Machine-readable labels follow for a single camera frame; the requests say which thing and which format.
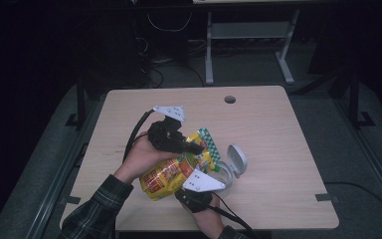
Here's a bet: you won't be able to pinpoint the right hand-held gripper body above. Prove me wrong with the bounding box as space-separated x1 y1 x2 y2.
174 169 227 213

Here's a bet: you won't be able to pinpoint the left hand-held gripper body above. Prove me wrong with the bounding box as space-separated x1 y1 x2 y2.
147 105 193 153

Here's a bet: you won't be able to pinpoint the yellow green refill pouch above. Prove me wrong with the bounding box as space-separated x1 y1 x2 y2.
139 127 221 202

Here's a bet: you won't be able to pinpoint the clear container with white lid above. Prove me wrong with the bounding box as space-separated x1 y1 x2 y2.
208 143 248 192

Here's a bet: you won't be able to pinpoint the person's left hand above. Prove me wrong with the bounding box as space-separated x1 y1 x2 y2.
113 132 180 184

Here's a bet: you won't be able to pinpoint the person's right hand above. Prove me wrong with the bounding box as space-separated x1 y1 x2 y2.
192 195 225 239

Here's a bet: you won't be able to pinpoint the black metal stand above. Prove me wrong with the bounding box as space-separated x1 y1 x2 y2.
64 76 88 130
349 71 376 128

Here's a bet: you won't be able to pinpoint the grey tape strip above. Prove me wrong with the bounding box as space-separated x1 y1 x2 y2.
59 195 82 205
315 193 339 203

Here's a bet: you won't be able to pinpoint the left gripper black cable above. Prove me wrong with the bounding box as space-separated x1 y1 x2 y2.
122 109 155 163

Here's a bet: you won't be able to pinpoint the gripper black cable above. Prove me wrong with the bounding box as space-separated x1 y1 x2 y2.
122 109 155 163
208 192 260 239

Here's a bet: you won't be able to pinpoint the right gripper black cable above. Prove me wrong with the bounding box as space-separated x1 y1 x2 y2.
208 192 260 239

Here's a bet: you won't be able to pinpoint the black floor cables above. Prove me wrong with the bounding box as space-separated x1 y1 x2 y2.
140 63 207 89

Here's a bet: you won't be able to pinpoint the white hanging cable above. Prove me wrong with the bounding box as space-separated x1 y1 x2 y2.
146 12 193 33

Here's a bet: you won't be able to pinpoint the aluminium frame rail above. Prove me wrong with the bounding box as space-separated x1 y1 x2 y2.
331 99 382 223
29 99 107 239

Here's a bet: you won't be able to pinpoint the white metal desk frame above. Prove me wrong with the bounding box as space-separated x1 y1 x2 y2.
204 9 301 86

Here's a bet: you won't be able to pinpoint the thin black floor cable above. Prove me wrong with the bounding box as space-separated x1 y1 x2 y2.
324 180 382 222

